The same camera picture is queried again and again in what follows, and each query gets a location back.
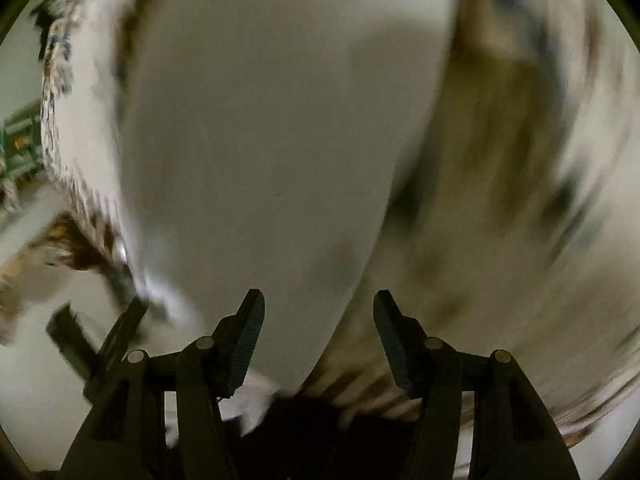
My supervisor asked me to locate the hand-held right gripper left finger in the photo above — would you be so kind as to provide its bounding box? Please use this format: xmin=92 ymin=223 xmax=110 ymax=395
xmin=57 ymin=289 xmax=266 ymax=480

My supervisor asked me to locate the brown patterned cloth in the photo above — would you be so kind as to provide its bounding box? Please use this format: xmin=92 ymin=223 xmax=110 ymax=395
xmin=0 ymin=210 xmax=118 ymax=343

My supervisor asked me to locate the green rack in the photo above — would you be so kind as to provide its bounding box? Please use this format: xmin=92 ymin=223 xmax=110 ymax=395
xmin=0 ymin=104 xmax=47 ymax=182

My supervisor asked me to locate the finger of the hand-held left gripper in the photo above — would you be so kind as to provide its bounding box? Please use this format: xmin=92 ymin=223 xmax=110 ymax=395
xmin=46 ymin=304 xmax=103 ymax=381
xmin=82 ymin=297 xmax=151 ymax=403

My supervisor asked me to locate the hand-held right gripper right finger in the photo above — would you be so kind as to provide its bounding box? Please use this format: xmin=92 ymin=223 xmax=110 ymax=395
xmin=373 ymin=289 xmax=581 ymax=480

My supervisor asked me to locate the white cloth garment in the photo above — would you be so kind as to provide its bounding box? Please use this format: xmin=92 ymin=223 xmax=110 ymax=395
xmin=116 ymin=0 xmax=472 ymax=441

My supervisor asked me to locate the printed blanket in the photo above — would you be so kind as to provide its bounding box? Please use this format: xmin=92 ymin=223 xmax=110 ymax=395
xmin=30 ymin=0 xmax=640 ymax=453

